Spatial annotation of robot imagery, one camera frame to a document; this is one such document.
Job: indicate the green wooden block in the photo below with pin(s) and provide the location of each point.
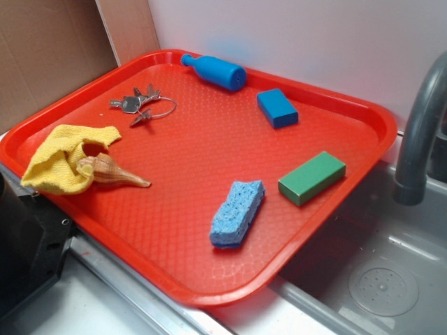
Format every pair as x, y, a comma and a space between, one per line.
311, 178

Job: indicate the blue sponge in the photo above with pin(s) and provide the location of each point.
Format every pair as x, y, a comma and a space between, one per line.
233, 220

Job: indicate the brown seashell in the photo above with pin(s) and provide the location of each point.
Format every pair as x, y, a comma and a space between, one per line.
104, 170

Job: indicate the silver key bunch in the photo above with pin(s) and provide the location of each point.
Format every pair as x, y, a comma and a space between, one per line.
138, 105

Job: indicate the red plastic tray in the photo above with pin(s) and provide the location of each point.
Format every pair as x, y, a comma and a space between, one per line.
214, 138

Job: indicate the grey plastic sink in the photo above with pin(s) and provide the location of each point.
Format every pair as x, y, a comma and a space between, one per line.
375, 267

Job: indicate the blue wooden block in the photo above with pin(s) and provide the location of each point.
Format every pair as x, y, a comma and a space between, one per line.
277, 108

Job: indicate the yellow cloth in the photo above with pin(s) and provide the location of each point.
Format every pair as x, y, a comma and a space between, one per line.
53, 168

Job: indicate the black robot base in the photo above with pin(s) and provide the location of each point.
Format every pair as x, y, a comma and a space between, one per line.
35, 236

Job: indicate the grey sink faucet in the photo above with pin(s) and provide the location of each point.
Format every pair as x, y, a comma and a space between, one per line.
423, 148

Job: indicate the brown cardboard panel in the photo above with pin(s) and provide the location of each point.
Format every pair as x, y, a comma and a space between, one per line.
51, 48

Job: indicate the blue toy bottle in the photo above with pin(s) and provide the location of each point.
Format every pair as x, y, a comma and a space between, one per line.
222, 73

